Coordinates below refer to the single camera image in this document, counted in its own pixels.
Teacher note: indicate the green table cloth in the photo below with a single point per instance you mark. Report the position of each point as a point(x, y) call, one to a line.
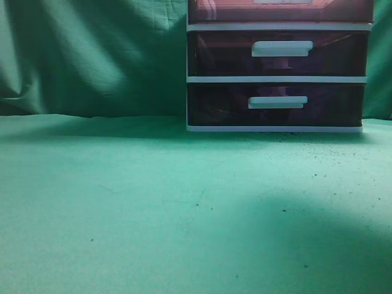
point(140, 205)

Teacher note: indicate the white drawer cabinet frame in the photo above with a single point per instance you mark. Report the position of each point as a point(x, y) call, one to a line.
point(270, 102)

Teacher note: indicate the top purple drawer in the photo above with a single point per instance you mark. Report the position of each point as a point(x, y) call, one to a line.
point(285, 11)

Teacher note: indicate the purple drawer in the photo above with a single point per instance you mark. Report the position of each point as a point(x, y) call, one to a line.
point(227, 104)
point(277, 53)
point(285, 11)

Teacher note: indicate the middle purple drawer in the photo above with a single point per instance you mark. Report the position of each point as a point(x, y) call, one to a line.
point(277, 53)

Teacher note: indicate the green backdrop cloth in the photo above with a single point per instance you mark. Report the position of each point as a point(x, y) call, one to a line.
point(93, 58)

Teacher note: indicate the bottom purple drawer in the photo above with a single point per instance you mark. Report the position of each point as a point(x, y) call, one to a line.
point(227, 104)

